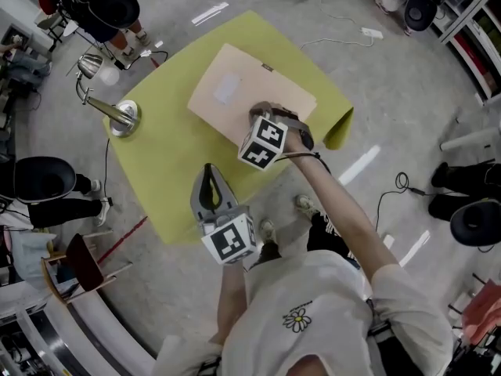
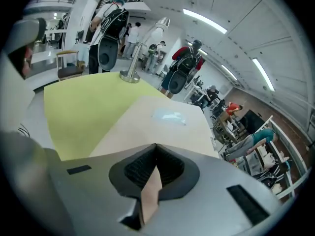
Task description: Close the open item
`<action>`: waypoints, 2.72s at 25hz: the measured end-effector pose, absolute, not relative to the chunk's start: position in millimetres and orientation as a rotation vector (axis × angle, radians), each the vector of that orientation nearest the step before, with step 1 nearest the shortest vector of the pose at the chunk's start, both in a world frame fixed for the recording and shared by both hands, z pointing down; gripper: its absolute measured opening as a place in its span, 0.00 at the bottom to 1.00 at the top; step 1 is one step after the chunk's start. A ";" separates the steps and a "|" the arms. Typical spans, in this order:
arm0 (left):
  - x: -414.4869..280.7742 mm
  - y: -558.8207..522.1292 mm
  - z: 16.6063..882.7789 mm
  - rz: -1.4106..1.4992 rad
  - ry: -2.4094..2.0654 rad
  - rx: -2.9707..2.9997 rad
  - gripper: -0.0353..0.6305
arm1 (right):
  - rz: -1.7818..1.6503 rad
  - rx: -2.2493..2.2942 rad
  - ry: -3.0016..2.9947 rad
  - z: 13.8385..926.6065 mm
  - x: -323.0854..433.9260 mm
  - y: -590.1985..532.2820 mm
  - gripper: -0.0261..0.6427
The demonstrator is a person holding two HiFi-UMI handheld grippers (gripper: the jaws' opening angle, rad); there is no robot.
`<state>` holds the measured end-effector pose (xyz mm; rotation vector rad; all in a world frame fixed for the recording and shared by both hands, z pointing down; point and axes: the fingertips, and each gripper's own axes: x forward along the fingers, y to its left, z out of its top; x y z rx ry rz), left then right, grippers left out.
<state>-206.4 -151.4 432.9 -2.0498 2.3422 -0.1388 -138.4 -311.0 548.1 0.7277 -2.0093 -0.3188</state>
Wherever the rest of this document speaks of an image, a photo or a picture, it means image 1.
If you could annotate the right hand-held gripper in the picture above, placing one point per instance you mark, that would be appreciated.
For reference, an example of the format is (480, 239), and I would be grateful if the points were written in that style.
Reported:
(266, 139)

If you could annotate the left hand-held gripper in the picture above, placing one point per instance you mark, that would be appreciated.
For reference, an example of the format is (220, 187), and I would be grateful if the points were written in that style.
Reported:
(231, 241)

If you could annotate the beige windowed cardboard box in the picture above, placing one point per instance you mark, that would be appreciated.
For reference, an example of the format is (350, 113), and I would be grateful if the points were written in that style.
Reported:
(235, 92)

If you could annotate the person's right forearm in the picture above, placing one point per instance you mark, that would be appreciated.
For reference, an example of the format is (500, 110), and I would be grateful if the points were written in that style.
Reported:
(340, 210)

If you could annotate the person's left forearm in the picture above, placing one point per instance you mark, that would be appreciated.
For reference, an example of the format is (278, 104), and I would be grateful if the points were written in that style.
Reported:
(231, 308)

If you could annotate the green tablecloth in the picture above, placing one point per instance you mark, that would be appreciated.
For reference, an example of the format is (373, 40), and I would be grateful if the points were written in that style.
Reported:
(164, 163)

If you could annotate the person's left shoe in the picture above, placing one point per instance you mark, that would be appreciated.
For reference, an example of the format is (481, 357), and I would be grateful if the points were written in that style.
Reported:
(268, 231)

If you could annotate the person's shoe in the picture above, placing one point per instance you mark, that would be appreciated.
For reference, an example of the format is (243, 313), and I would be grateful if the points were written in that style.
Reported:
(307, 206)
(268, 231)

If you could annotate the person's right shoe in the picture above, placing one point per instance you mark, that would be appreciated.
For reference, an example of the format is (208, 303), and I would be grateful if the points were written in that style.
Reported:
(307, 206)

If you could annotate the person's black trousers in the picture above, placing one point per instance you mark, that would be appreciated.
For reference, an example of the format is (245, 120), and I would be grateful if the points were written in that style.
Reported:
(325, 237)

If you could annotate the silver desk lamp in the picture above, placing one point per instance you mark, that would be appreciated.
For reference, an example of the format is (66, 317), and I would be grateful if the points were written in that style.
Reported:
(121, 118)

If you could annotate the white power strip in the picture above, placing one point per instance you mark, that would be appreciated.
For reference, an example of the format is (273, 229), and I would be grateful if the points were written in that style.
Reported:
(372, 33)

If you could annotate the wooden chair with dark seat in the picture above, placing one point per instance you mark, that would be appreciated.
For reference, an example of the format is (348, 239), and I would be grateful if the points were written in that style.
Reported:
(84, 265)

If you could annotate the white curved counter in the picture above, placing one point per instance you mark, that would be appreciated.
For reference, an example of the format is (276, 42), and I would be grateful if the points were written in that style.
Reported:
(98, 327)

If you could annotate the person's white daisy t-shirt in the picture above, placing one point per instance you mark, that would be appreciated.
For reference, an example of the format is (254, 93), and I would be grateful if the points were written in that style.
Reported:
(313, 343)

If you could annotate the white tube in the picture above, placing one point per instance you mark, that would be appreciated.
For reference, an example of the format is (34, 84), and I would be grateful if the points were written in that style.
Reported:
(469, 139)

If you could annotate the white shelving unit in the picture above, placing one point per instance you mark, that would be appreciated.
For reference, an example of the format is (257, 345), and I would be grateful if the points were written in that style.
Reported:
(473, 33)

